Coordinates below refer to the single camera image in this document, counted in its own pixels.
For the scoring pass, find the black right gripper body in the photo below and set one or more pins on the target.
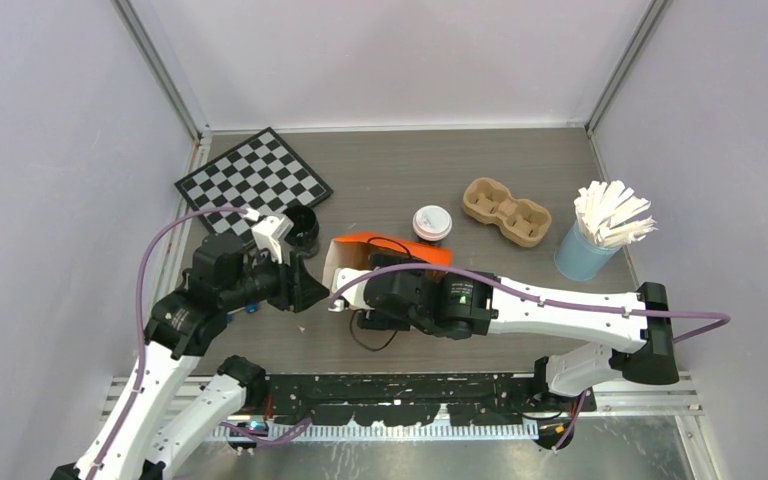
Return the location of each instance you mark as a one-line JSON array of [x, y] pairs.
[[378, 320]]

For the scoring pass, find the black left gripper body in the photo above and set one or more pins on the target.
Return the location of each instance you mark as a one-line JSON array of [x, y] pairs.
[[264, 279]]

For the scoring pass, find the orange paper bag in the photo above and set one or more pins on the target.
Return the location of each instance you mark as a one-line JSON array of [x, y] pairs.
[[368, 251]]

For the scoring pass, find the dark translucent coffee cup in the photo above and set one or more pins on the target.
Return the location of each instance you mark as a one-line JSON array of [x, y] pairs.
[[431, 242]]

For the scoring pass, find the white plastic cup lid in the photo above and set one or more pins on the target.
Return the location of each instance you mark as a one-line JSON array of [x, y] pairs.
[[432, 222]]

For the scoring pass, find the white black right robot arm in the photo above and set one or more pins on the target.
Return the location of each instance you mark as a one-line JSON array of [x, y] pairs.
[[447, 302]]

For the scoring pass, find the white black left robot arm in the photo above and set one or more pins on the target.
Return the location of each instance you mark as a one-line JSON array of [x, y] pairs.
[[224, 276]]

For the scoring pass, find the blue red toy car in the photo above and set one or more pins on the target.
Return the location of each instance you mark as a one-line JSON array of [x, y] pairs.
[[247, 309]]

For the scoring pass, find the black cup stack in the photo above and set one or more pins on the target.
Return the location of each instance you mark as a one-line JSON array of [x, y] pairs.
[[303, 236]]

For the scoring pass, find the black white chessboard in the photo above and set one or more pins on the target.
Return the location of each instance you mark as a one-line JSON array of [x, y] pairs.
[[263, 173]]

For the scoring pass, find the cardboard cup carrier tray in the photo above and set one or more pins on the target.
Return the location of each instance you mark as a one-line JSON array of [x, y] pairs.
[[520, 220]]

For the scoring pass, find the blue cup holder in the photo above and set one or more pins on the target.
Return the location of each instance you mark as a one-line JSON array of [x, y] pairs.
[[578, 259]]

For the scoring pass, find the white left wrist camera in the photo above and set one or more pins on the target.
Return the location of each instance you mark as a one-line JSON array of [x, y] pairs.
[[269, 232]]

